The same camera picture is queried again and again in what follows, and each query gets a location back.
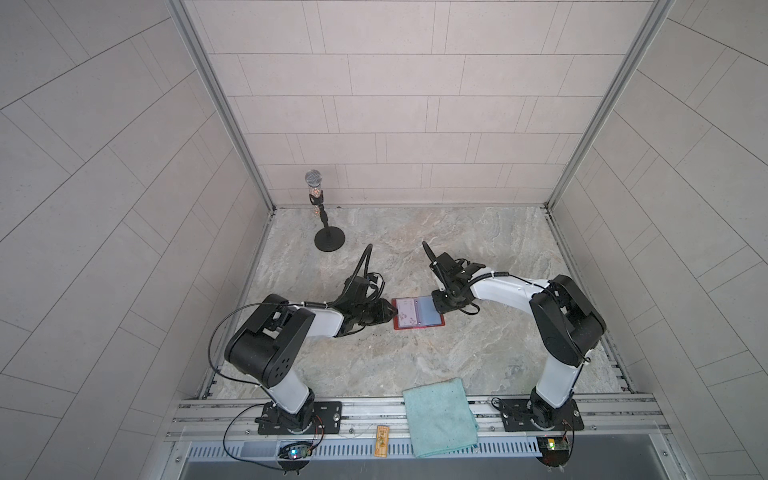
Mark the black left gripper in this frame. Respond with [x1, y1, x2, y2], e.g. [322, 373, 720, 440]
[349, 300, 399, 326]

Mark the red card holder wallet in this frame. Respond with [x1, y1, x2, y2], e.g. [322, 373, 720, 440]
[392, 296, 445, 330]

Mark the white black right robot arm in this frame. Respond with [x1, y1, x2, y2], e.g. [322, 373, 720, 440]
[422, 243, 606, 432]

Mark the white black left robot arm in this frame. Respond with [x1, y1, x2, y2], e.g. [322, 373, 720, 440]
[224, 272, 397, 433]

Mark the microphone on black stand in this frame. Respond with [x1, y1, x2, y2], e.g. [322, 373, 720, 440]
[305, 169, 345, 252]

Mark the teal folded cloth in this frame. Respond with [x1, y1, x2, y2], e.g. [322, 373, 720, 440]
[403, 378, 478, 458]

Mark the small wooden block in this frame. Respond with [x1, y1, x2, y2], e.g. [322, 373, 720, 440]
[374, 425, 390, 458]

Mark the left green circuit board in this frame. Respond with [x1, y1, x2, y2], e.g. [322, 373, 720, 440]
[278, 442, 314, 461]

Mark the green circuit board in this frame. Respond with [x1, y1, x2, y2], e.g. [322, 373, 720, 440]
[536, 436, 572, 467]
[278, 442, 314, 461]

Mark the right green circuit board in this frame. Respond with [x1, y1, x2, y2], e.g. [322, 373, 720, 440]
[536, 436, 572, 467]

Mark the aluminium corner profile left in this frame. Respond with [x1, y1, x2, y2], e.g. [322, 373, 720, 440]
[167, 0, 276, 213]

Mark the aluminium corner profile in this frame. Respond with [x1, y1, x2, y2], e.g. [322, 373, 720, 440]
[544, 0, 675, 212]
[167, 0, 276, 213]

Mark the aluminium corner profile right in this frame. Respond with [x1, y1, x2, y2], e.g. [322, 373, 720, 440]
[544, 0, 675, 212]

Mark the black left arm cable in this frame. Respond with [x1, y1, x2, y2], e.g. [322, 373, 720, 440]
[206, 302, 271, 388]

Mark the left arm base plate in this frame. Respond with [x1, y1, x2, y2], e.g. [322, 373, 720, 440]
[255, 401, 342, 435]

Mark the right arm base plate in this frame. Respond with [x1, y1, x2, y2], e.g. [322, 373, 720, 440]
[491, 397, 584, 432]

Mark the aluminium rail frame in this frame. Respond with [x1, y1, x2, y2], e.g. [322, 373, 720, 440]
[161, 393, 671, 441]

